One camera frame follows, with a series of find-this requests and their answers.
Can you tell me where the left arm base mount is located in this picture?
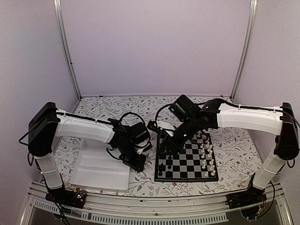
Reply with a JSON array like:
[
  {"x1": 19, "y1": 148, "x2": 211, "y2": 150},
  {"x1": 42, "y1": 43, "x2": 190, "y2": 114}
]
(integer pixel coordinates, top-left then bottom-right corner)
[{"x1": 45, "y1": 187, "x2": 87, "y2": 209}]

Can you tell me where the floral patterned table mat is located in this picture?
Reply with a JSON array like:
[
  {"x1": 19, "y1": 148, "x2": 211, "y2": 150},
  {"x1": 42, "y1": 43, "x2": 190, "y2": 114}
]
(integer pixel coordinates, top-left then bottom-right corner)
[{"x1": 46, "y1": 95, "x2": 265, "y2": 197}]

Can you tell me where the aluminium frame post right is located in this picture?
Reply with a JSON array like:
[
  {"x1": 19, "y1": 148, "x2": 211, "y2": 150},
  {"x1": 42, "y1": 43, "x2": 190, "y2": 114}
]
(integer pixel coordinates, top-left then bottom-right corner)
[{"x1": 230, "y1": 0, "x2": 258, "y2": 101}]

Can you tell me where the aluminium frame post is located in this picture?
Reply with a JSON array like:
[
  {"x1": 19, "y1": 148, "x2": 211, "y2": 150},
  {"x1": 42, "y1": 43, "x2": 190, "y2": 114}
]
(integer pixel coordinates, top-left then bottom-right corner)
[
  {"x1": 53, "y1": 0, "x2": 82, "y2": 100},
  {"x1": 230, "y1": 0, "x2": 258, "y2": 101}
]

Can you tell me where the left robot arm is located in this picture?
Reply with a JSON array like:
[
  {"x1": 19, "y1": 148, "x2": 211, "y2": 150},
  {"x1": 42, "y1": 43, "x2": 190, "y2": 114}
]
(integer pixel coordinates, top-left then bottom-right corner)
[{"x1": 28, "y1": 102, "x2": 150, "y2": 203}]

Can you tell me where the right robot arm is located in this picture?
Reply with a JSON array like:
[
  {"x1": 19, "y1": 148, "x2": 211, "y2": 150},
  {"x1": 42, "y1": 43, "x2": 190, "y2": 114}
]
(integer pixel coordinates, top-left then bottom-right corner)
[{"x1": 155, "y1": 95, "x2": 300, "y2": 204}]

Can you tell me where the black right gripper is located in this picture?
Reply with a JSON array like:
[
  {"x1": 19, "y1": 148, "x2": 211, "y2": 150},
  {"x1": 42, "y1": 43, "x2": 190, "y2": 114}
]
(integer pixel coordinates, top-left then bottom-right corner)
[{"x1": 157, "y1": 117, "x2": 199, "y2": 157}]

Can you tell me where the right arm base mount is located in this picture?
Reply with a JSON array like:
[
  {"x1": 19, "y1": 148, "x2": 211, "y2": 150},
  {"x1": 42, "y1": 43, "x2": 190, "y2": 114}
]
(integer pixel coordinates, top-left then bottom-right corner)
[{"x1": 225, "y1": 190, "x2": 267, "y2": 220}]

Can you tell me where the white plastic tray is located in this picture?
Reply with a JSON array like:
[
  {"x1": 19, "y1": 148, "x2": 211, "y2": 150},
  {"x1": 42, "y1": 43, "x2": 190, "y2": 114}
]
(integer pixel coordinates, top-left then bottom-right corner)
[{"x1": 70, "y1": 140, "x2": 130, "y2": 191}]

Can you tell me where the black and silver chessboard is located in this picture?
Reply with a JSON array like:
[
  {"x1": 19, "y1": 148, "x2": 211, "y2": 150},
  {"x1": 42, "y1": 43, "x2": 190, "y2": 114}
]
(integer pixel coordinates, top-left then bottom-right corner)
[{"x1": 154, "y1": 132, "x2": 219, "y2": 182}]

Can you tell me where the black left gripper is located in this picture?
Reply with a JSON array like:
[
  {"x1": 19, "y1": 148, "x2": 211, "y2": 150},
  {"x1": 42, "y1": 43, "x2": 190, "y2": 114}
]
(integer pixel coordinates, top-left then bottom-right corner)
[{"x1": 117, "y1": 142, "x2": 147, "y2": 173}]

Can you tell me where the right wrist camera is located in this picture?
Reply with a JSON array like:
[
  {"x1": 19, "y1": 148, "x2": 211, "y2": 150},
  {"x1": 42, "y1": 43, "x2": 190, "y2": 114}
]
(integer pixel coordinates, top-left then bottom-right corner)
[{"x1": 147, "y1": 120, "x2": 176, "y2": 137}]

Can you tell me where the aluminium frame post left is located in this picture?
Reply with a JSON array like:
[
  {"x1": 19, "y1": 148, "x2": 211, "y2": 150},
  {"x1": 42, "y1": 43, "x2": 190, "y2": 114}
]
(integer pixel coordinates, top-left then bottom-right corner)
[{"x1": 53, "y1": 0, "x2": 82, "y2": 100}]

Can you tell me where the aluminium front rail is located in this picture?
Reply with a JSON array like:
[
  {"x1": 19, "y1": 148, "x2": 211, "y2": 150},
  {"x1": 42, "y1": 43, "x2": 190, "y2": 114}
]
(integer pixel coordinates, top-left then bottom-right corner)
[{"x1": 20, "y1": 182, "x2": 294, "y2": 225}]

